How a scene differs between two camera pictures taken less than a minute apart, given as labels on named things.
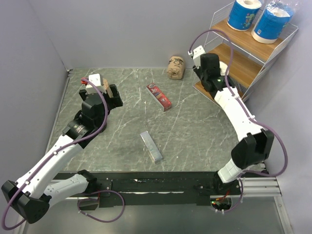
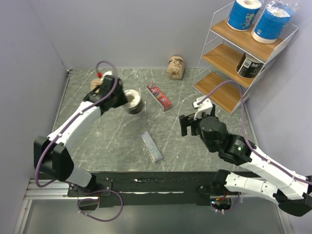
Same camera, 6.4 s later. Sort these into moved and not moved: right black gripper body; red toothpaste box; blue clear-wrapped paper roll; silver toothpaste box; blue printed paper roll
Moved: right black gripper body
Not moved: blue printed paper roll; red toothpaste box; silver toothpaste box; blue clear-wrapped paper roll
